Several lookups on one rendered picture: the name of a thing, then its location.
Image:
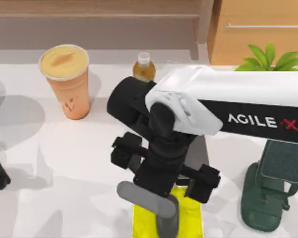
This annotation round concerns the wooden cupboard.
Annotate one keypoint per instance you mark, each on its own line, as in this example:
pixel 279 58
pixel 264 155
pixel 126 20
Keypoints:
pixel 250 42

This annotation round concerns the amber bottle with white cap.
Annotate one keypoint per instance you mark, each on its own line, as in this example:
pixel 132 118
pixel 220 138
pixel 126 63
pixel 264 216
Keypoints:
pixel 144 69

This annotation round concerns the brown wooden open shelf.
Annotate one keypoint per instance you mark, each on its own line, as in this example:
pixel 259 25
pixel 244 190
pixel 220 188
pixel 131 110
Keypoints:
pixel 94 22

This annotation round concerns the dark green stapler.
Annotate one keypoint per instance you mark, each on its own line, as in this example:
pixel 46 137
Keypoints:
pixel 268 188

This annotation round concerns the green potted plant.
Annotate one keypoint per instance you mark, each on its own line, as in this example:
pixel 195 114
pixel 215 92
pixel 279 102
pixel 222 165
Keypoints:
pixel 268 59

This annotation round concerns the orange cup with lid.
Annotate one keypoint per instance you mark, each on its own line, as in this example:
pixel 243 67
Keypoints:
pixel 67 84

